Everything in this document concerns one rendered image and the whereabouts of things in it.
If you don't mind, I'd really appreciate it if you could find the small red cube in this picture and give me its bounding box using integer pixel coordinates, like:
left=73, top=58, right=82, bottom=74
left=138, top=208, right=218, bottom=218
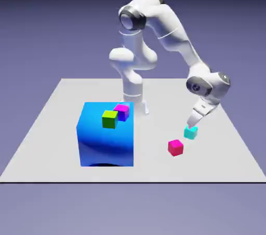
left=167, top=139, right=184, bottom=157

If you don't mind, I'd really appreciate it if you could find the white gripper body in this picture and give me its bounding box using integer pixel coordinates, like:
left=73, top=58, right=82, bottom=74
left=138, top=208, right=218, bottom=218
left=186, top=107, right=205, bottom=130

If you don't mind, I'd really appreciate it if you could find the small magenta cube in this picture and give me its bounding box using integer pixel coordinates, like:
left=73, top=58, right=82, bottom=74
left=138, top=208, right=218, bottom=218
left=113, top=103, right=130, bottom=122

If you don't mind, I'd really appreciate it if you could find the small green cube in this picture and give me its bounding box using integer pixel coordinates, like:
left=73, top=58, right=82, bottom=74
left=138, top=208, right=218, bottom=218
left=101, top=110, right=118, bottom=130

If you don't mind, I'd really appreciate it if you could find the large blue box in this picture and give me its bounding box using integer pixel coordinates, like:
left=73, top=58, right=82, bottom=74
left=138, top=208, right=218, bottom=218
left=76, top=102, right=134, bottom=168

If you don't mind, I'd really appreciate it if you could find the small cyan cube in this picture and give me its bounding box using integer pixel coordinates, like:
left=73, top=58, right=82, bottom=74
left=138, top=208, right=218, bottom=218
left=183, top=125, right=198, bottom=141

